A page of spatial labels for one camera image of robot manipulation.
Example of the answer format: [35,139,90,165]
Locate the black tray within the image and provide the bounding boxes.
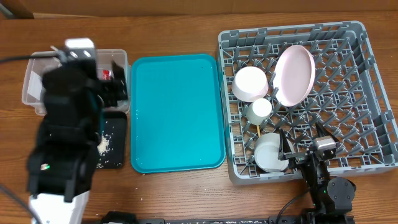
[102,111,127,169]

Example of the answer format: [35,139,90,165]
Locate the clear plastic bin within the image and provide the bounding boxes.
[21,49,131,116]

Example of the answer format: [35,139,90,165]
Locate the large pink plate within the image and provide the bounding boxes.
[272,45,315,107]

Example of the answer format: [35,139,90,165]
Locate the white label sticker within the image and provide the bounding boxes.
[27,72,42,100]

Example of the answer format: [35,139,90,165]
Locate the pale green cup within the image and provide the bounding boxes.
[246,98,272,125]

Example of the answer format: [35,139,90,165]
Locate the teal serving tray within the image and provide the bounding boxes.
[130,54,226,174]

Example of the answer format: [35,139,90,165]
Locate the white bowl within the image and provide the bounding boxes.
[254,133,289,172]

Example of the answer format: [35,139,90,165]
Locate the rice grains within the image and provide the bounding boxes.
[96,134,113,169]

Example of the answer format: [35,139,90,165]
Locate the wooden chopstick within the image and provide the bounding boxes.
[256,125,261,138]

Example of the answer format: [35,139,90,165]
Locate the grey dishwasher rack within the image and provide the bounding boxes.
[217,21,397,185]

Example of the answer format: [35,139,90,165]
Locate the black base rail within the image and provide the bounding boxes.
[136,215,355,224]

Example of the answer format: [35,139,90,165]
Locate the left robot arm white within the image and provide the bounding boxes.
[27,60,128,223]

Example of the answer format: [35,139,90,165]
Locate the red snack wrapper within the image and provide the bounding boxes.
[102,69,112,80]

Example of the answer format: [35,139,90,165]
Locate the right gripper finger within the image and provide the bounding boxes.
[315,122,335,139]
[278,129,293,161]

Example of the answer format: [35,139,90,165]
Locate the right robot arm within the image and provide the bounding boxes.
[274,122,356,223]

